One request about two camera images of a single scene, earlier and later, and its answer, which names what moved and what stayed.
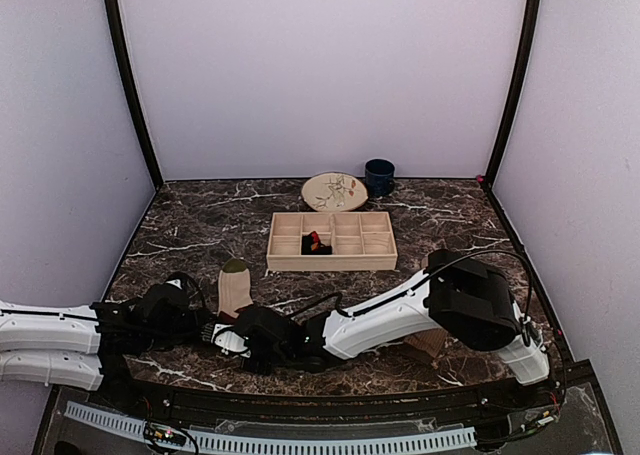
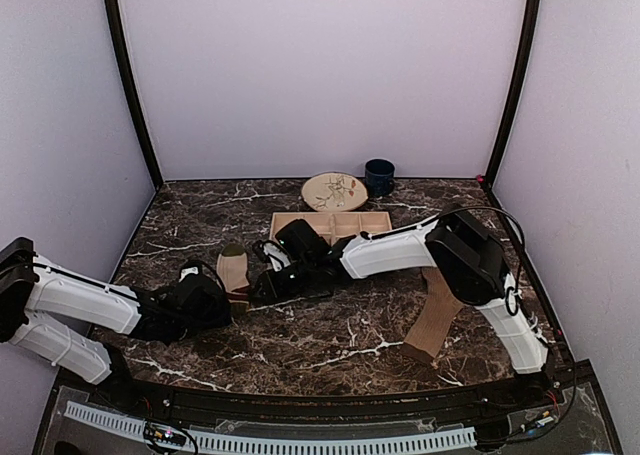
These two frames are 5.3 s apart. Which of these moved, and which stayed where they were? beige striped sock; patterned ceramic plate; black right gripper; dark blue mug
Moved: beige striped sock; black right gripper
Stayed: patterned ceramic plate; dark blue mug
